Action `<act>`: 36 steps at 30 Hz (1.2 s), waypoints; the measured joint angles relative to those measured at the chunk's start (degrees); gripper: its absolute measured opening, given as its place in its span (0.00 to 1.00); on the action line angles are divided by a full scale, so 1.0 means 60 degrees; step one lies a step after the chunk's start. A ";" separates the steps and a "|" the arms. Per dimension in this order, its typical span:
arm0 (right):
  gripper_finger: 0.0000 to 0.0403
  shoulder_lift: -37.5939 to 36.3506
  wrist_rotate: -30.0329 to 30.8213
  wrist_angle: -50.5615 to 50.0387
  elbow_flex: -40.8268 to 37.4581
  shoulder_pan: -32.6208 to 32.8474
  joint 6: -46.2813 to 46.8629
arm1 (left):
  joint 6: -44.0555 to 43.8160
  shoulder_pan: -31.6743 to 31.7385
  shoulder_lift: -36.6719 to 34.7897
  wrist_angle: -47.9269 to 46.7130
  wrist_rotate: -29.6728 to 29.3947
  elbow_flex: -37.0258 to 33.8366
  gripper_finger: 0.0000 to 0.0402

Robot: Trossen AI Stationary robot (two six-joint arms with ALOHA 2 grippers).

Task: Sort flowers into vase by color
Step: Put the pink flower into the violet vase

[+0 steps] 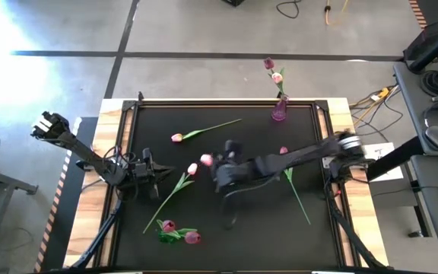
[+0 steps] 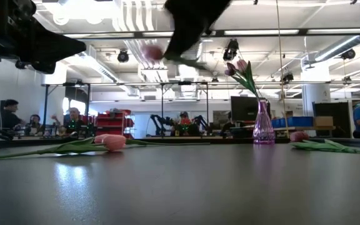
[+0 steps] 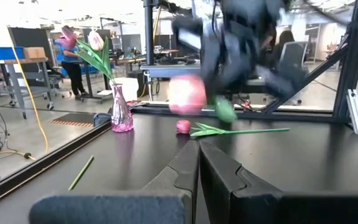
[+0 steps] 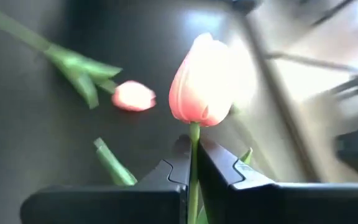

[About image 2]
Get black computer monitor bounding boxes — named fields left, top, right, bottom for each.
left=230, top=96, right=271, bottom=123

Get black standing panel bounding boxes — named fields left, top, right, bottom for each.
left=311, top=101, right=353, bottom=139

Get white round column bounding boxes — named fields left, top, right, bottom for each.
left=301, top=61, right=331, bottom=128

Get wooden background table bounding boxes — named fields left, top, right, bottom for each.
left=273, top=126, right=337, bottom=131

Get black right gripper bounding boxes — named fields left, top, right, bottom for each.
left=163, top=0, right=233, bottom=60

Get brown cardboard box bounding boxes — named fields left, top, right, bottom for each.
left=313, top=116, right=334, bottom=128

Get black table mat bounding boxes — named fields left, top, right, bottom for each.
left=0, top=142, right=360, bottom=225

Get silver ventilation duct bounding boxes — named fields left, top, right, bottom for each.
left=169, top=0, right=214, bottom=99
left=303, top=33, right=360, bottom=68

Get thin beige hanging cord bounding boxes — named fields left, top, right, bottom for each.
left=275, top=0, right=290, bottom=139

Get red storage bin rack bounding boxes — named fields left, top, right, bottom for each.
left=94, top=108, right=136, bottom=138

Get purple glass vase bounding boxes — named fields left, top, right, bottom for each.
left=252, top=99, right=276, bottom=145

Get black background rig frame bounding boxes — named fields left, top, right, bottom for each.
left=160, top=80, right=209, bottom=138
left=41, top=81, right=91, bottom=138

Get blue storage bins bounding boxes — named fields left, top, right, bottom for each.
left=271, top=116, right=314, bottom=129

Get light pink artificial tulip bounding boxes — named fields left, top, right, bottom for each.
left=236, top=59, right=262, bottom=103
left=224, top=62, right=261, bottom=103
left=0, top=133, right=127, bottom=162

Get dark red artificial tulip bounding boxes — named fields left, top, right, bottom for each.
left=289, top=131, right=360, bottom=156
left=141, top=43, right=208, bottom=71

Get black overhead frame beam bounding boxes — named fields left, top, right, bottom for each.
left=54, top=27, right=360, bottom=39

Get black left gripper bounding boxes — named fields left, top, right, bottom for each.
left=0, top=0, right=87, bottom=74

